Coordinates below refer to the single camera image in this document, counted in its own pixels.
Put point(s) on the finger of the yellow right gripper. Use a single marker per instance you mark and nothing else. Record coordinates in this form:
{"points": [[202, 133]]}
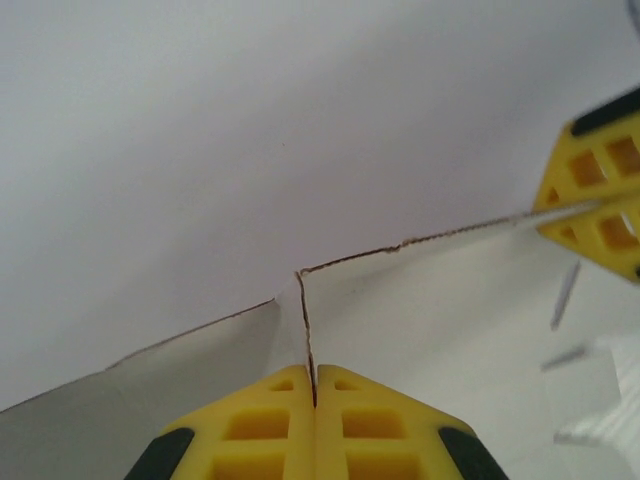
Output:
{"points": [[595, 165], [610, 240]]}

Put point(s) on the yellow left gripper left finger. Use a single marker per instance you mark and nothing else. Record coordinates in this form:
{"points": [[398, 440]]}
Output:
{"points": [[260, 430]]}

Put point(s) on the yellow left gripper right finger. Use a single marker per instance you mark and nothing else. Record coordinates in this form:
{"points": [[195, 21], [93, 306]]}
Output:
{"points": [[370, 430]]}

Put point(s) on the clear plastic bag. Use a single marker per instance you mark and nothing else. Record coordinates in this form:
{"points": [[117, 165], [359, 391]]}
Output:
{"points": [[425, 325]]}

